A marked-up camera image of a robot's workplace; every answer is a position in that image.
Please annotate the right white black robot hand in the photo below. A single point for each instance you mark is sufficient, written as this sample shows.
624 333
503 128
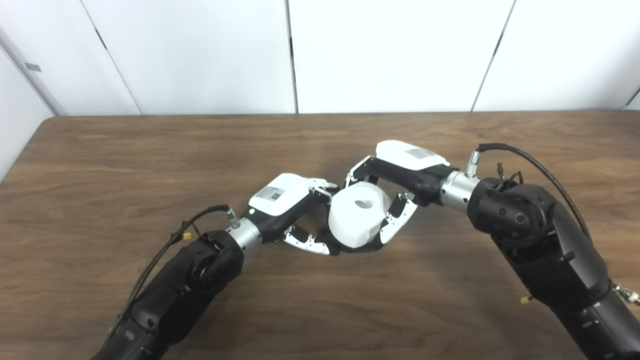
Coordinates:
410 165

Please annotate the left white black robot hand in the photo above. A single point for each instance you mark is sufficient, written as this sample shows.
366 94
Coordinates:
280 197

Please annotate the black flanged holder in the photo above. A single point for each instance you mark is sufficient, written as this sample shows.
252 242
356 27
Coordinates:
326 234

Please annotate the round white piece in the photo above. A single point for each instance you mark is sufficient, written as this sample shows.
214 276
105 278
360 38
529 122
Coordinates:
350 225

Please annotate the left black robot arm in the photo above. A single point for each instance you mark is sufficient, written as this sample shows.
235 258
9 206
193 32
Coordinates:
175 300

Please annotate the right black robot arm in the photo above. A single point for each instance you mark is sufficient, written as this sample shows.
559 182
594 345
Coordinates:
550 250

